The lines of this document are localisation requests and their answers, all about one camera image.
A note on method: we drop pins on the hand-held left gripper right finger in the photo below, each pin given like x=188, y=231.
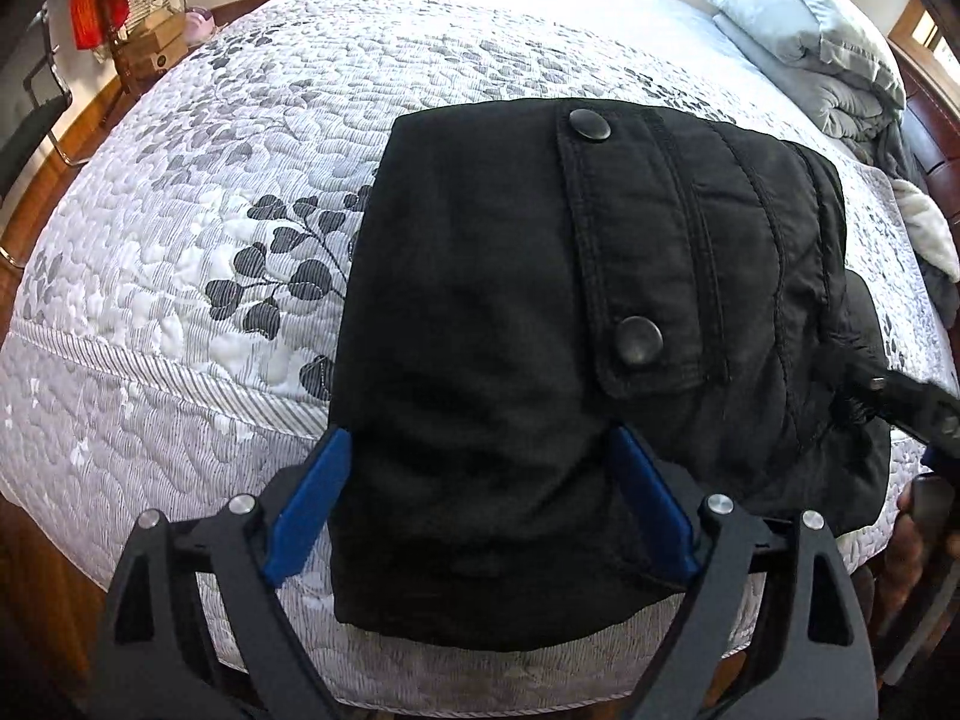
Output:
x=652, y=502

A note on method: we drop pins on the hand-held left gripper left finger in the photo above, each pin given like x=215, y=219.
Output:
x=311, y=510

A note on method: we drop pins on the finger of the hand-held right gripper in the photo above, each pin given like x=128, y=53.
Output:
x=900, y=394

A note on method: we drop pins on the black quilted jacket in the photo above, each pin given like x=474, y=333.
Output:
x=487, y=315

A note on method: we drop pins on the person's right hand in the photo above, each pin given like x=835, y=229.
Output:
x=907, y=499

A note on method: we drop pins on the white fleece blanket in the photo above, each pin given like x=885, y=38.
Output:
x=926, y=225

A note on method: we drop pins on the bed with white quilted cover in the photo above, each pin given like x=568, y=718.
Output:
x=187, y=315

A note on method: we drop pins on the wooden headboard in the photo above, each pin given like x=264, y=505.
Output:
x=934, y=112

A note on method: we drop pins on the folded grey blue comforter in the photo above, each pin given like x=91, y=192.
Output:
x=840, y=94

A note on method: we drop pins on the wooden framed window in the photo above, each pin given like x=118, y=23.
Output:
x=926, y=22

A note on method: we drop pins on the light blue pillow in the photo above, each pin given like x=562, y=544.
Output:
x=787, y=7

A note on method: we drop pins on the cardboard boxes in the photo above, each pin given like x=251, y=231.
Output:
x=154, y=45

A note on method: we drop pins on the wooden coat rack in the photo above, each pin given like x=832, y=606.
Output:
x=124, y=52

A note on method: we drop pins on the pink container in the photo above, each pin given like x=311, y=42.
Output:
x=199, y=24

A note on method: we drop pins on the red bag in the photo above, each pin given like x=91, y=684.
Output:
x=97, y=7

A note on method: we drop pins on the black metal frame chair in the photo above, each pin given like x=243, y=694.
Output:
x=34, y=127

